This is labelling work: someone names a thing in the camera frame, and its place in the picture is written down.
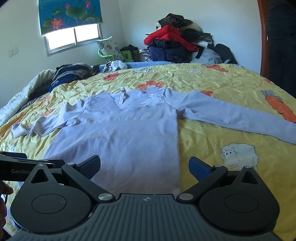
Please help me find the light lavender long-sleeve top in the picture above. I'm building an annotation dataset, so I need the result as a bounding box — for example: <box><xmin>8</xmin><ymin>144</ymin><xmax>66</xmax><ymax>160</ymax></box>
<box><xmin>11</xmin><ymin>87</ymin><xmax>295</xmax><ymax>195</ymax></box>

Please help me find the folded dark clothes stack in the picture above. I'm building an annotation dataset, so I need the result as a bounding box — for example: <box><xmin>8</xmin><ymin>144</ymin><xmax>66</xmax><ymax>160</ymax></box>
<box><xmin>29</xmin><ymin>63</ymin><xmax>100</xmax><ymax>101</ymax></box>

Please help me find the bright bedroom window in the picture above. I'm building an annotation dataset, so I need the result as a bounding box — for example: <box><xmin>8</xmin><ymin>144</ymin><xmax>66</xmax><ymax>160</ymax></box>
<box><xmin>44</xmin><ymin>24</ymin><xmax>102</xmax><ymax>57</ymax></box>

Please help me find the dark clothes pile top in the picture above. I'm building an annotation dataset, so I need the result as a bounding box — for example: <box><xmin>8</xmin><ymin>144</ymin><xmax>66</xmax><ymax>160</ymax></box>
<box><xmin>156</xmin><ymin>13</ymin><xmax>215</xmax><ymax>49</ymax></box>

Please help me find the person's left hand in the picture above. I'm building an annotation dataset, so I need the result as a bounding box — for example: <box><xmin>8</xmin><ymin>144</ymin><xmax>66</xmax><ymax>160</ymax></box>
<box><xmin>0</xmin><ymin>181</ymin><xmax>14</xmax><ymax>239</ymax></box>

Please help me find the yellow cartoon print quilt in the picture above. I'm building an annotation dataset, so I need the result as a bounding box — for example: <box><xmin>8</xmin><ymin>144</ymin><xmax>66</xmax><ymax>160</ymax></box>
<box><xmin>1</xmin><ymin>63</ymin><xmax>295</xmax><ymax>240</ymax></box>

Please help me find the white floral quilt edge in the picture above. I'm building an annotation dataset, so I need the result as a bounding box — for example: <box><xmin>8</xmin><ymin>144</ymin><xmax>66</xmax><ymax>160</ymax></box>
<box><xmin>1</xmin><ymin>69</ymin><xmax>55</xmax><ymax>126</ymax></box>

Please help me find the blue knitted blanket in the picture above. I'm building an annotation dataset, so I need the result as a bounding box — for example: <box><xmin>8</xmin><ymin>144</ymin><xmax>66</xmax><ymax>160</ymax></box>
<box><xmin>91</xmin><ymin>61</ymin><xmax>172</xmax><ymax>74</ymax></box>

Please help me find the crumpled white plastic bag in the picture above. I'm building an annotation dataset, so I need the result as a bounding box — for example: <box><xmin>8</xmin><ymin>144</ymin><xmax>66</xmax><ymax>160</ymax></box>
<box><xmin>102</xmin><ymin>60</ymin><xmax>128</xmax><ymax>73</ymax></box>

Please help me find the translucent plastic storage bag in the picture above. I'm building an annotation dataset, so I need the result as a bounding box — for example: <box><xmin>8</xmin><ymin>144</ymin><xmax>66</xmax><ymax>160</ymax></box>
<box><xmin>191</xmin><ymin>48</ymin><xmax>223</xmax><ymax>65</ymax></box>

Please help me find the grey patterned pillow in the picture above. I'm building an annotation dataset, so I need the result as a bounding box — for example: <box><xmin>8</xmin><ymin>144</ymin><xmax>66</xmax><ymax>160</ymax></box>
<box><xmin>96</xmin><ymin>36</ymin><xmax>124</xmax><ymax>61</ymax></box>

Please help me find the lotus flower roller blind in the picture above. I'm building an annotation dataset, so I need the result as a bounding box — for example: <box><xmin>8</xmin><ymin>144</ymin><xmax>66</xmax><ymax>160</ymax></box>
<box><xmin>38</xmin><ymin>0</ymin><xmax>103</xmax><ymax>36</ymax></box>

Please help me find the green plastic chair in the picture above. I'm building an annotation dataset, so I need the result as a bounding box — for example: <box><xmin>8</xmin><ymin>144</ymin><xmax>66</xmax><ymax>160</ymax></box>
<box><xmin>97</xmin><ymin>49</ymin><xmax>141</xmax><ymax>62</ymax></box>

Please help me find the navy blue garment on pile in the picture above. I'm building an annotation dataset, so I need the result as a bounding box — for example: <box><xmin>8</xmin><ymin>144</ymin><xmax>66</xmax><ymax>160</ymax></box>
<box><xmin>147</xmin><ymin>39</ymin><xmax>196</xmax><ymax>63</ymax></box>

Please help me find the red jacket on pile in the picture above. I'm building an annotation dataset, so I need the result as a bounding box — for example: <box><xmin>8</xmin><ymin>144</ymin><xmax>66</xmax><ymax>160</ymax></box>
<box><xmin>144</xmin><ymin>25</ymin><xmax>198</xmax><ymax>52</ymax></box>

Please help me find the white wall switch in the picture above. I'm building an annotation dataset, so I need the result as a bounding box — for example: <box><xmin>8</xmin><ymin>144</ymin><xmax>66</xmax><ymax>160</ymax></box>
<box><xmin>8</xmin><ymin>47</ymin><xmax>19</xmax><ymax>58</ymax></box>

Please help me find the black bag by wall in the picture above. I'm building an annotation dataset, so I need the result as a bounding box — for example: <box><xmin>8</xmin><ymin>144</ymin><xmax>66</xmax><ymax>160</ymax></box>
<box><xmin>214</xmin><ymin>44</ymin><xmax>238</xmax><ymax>64</ymax></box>

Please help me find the brown wooden door frame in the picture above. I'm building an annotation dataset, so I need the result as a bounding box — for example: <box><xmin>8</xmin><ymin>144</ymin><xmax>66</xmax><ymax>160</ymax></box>
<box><xmin>257</xmin><ymin>0</ymin><xmax>269</xmax><ymax>77</ymax></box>

